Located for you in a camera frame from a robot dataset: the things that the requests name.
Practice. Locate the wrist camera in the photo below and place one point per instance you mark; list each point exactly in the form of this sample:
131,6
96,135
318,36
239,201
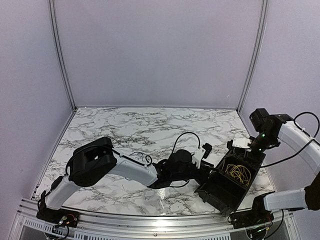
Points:
200,154
243,143

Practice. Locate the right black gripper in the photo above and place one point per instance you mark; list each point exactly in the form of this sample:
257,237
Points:
259,157

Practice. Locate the left aluminium frame post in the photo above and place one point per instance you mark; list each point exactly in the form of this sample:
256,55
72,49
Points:
60,56

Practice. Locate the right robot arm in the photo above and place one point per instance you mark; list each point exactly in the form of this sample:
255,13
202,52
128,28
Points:
273,130

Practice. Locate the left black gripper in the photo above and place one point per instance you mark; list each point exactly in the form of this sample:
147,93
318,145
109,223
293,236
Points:
203,176

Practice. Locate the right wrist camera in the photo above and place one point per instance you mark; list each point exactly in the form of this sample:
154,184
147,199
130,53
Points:
243,143

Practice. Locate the aluminium front rail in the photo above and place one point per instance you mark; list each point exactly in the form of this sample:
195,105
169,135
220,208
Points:
109,226

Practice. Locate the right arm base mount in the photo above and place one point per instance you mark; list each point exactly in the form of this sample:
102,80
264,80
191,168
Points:
256,215

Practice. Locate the right aluminium frame post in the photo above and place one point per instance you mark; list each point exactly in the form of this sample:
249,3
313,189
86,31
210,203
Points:
255,54

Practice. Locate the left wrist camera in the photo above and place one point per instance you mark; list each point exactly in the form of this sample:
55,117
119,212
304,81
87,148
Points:
200,154

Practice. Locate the aluminium frame post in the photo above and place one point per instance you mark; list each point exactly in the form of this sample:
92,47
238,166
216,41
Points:
255,54
60,56

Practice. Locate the black three-compartment bin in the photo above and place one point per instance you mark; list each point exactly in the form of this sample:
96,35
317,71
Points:
226,188

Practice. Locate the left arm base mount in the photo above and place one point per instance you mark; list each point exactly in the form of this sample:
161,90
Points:
58,217

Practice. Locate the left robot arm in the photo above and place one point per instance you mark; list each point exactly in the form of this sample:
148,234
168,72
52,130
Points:
91,162

